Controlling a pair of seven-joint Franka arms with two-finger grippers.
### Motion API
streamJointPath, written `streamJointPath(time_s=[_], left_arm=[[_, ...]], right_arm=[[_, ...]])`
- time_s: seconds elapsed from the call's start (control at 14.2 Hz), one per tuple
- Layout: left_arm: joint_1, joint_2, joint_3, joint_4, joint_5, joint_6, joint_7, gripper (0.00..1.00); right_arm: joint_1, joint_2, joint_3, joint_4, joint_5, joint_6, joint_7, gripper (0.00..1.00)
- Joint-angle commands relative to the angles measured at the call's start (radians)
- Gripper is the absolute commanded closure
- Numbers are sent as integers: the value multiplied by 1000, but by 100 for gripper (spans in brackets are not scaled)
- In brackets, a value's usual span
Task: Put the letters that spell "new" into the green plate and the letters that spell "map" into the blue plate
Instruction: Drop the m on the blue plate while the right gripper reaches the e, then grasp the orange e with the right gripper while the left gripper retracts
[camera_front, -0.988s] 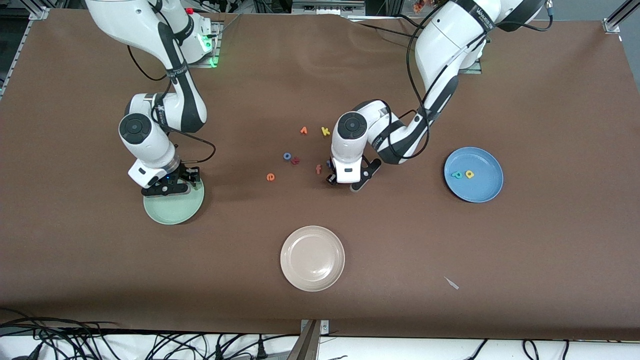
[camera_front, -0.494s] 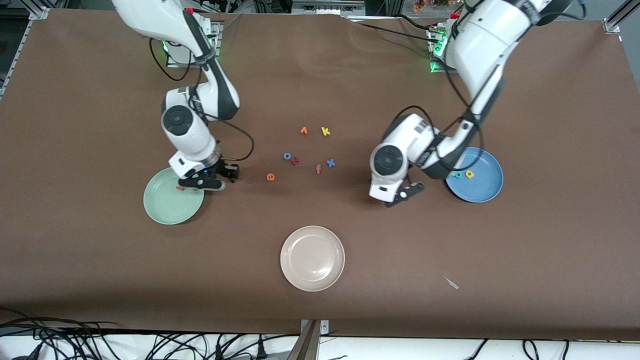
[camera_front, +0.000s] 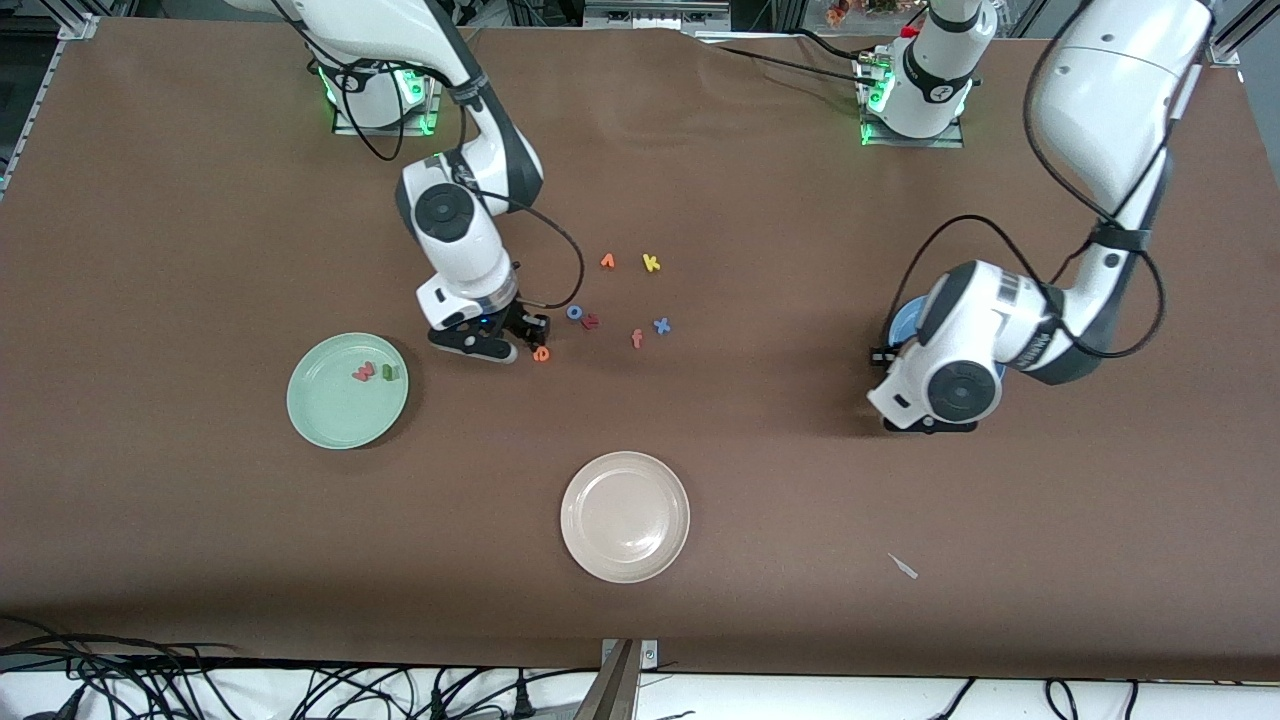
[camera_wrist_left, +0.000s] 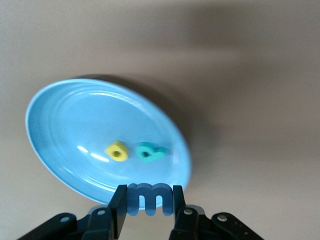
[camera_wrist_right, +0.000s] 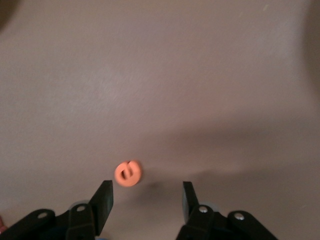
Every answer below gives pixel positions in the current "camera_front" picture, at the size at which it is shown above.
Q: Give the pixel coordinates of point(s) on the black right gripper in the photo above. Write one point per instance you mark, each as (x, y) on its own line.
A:
(516, 322)

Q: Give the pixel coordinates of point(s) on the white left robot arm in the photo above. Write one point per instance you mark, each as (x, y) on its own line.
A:
(1110, 100)

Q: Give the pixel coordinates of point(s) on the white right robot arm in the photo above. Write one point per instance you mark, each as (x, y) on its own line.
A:
(455, 215)

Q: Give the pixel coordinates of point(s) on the blue plate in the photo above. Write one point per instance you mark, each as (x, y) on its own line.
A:
(905, 322)

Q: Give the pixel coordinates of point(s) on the light green plate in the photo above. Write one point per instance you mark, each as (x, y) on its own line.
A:
(335, 405)

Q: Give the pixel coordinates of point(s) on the small white paper scrap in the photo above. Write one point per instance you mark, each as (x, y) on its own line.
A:
(903, 566)

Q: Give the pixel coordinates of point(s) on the beige plate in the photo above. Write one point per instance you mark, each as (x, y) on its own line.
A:
(625, 517)

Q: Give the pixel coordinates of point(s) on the orange background object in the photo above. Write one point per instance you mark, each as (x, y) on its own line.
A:
(840, 10)

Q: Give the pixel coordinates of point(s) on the black power plug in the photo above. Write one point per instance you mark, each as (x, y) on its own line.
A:
(437, 703)
(520, 697)

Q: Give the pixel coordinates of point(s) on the brown paper table cover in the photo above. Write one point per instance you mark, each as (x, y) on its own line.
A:
(200, 520)

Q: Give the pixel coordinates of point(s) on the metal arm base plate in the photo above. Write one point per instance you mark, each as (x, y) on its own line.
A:
(385, 128)
(910, 142)

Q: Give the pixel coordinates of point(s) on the metal background frame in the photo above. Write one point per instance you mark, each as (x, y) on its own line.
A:
(655, 12)

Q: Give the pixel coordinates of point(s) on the metal mount bracket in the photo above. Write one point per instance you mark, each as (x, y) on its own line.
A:
(625, 655)

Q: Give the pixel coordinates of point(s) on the aluminium frame rail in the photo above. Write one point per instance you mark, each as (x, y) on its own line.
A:
(70, 40)
(1235, 40)

